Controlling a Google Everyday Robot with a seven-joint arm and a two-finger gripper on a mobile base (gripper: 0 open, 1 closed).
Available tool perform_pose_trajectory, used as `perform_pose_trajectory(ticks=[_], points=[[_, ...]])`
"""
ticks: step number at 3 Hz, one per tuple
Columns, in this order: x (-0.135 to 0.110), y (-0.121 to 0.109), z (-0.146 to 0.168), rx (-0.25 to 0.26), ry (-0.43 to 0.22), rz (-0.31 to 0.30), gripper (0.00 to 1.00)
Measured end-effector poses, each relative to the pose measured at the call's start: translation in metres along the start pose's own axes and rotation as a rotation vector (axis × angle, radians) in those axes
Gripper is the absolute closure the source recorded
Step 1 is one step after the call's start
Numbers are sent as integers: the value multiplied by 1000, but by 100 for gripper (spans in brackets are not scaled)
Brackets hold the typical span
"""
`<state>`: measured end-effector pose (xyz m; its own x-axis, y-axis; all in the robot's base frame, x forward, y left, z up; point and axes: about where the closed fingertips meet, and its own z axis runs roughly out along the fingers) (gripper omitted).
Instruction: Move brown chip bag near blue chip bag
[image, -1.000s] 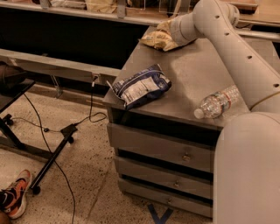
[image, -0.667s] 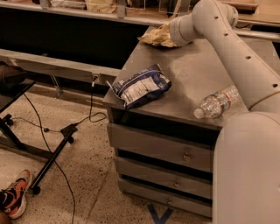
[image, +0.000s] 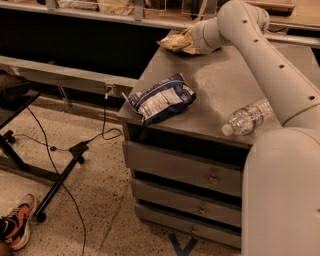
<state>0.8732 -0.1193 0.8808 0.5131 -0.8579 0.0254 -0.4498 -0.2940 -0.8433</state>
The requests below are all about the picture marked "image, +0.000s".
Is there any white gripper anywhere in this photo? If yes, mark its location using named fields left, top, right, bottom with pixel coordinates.
left=191, top=18, right=222, bottom=54

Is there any brown chip bag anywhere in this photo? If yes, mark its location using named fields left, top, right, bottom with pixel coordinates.
left=158, top=29, right=199, bottom=55

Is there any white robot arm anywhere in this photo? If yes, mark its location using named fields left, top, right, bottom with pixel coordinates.
left=192, top=0, right=320, bottom=256

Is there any blue chip bag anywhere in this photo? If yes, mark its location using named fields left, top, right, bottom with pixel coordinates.
left=123, top=73, right=196, bottom=126

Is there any clear plastic water bottle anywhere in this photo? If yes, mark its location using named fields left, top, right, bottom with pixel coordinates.
left=221, top=98, right=273, bottom=136

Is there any top grey drawer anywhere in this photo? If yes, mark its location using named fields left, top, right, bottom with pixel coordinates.
left=123, top=141, right=242, bottom=197

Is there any grey drawer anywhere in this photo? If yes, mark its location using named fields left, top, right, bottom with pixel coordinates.
left=123, top=141, right=242, bottom=197
left=135, top=204, right=241, bottom=248
left=130, top=178, right=241, bottom=227

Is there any grey long counter shelf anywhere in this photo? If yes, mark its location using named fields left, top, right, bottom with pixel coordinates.
left=0, top=56, right=138, bottom=96

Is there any middle grey drawer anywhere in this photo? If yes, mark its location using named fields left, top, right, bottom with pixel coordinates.
left=130, top=178, right=241, bottom=227

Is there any bottom grey drawer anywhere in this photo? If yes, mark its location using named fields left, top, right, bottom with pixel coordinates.
left=135, top=204, right=241, bottom=248

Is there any black rolling stand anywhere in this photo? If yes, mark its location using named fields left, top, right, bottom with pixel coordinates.
left=0, top=70, right=90, bottom=224

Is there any orange black sneaker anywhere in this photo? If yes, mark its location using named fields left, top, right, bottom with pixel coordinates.
left=0, top=194, right=37, bottom=251

